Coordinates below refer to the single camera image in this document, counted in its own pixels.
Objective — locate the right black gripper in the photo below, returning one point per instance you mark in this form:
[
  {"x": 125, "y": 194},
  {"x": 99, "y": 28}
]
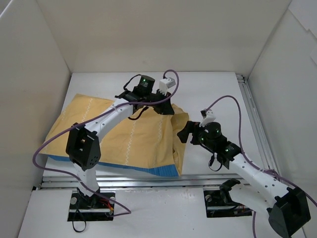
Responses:
[{"x": 195, "y": 134}]

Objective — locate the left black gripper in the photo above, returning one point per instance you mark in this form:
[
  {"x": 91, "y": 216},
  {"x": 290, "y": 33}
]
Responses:
[{"x": 159, "y": 103}]

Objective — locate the blue yellow cartoon pillowcase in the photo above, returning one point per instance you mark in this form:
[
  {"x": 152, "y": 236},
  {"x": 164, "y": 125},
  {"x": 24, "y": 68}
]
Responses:
[{"x": 149, "y": 144}]

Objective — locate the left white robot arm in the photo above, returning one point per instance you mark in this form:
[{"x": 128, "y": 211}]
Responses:
[{"x": 83, "y": 144}]

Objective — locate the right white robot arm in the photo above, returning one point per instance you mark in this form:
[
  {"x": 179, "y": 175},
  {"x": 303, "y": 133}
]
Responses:
[{"x": 285, "y": 208}]

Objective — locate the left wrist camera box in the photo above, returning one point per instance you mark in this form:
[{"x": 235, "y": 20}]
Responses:
[{"x": 165, "y": 84}]

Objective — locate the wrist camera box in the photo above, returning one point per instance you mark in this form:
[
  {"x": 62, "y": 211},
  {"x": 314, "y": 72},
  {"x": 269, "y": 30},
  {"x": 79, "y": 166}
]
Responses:
[
  {"x": 165, "y": 84},
  {"x": 208, "y": 117}
]

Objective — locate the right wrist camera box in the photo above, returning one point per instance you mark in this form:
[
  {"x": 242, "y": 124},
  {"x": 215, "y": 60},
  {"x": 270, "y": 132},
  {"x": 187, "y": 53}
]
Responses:
[{"x": 208, "y": 117}]

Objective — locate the aluminium frame rail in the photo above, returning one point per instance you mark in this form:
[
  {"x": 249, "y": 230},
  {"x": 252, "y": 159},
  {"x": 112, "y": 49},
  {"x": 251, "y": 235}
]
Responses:
[{"x": 231, "y": 100}]

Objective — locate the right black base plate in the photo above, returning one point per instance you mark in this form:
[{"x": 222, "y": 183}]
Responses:
[{"x": 216, "y": 207}]

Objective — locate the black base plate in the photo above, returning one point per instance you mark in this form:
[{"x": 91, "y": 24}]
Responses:
[
  {"x": 87, "y": 209},
  {"x": 216, "y": 207}
]

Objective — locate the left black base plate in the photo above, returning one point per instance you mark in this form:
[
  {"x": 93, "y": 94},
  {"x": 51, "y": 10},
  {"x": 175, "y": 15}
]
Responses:
[{"x": 87, "y": 209}]

